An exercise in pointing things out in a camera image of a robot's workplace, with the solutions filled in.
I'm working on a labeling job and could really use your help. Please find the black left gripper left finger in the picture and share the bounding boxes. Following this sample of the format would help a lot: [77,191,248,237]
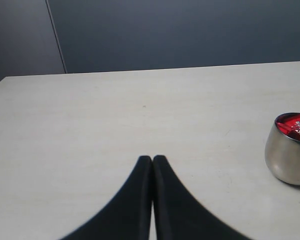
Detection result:
[63,155,152,240]

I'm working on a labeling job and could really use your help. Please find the stainless steel cup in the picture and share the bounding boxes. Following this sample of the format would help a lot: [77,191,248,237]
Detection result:
[264,112,300,186]

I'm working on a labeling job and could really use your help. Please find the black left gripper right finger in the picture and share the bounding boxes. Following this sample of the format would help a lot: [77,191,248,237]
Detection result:
[152,155,248,240]

